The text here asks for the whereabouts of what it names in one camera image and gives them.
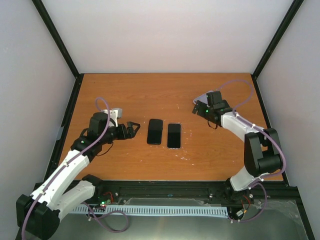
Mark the dark blue phone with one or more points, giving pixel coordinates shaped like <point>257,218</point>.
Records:
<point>155,131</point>

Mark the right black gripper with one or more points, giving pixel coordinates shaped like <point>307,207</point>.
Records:
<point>200,112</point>

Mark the blue smartphone black screen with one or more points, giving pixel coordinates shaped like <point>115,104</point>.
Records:
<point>174,135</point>

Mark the lavender phone case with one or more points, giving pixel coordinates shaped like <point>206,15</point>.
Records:
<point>202,98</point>

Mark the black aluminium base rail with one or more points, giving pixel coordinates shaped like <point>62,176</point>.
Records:
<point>209,192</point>

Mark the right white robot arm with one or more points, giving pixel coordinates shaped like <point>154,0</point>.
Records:
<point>262,156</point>

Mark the white phone black screen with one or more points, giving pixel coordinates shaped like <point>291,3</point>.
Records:
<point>225,104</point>

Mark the right controller wiring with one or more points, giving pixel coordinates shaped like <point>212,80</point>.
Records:
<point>243,206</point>

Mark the left black table rail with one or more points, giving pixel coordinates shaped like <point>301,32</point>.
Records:
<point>63,130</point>

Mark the right black frame post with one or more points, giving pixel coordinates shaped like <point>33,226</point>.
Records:
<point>283,26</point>

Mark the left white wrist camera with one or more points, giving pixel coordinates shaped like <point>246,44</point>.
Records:
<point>113,115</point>

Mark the black frame post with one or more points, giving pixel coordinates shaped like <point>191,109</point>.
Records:
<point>47,20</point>
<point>283,26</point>

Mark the left black frame post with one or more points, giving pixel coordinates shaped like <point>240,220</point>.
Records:
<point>47,20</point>

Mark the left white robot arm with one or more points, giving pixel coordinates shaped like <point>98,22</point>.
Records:
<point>41,212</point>

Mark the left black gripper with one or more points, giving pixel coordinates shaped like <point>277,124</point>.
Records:
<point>131,134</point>

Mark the light blue cable duct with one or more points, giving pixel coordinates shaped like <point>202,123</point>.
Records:
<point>163,211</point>

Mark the left controller board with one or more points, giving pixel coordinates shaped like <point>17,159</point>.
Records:
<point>105,199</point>

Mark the black phone case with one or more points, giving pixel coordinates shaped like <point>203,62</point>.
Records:
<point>155,119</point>

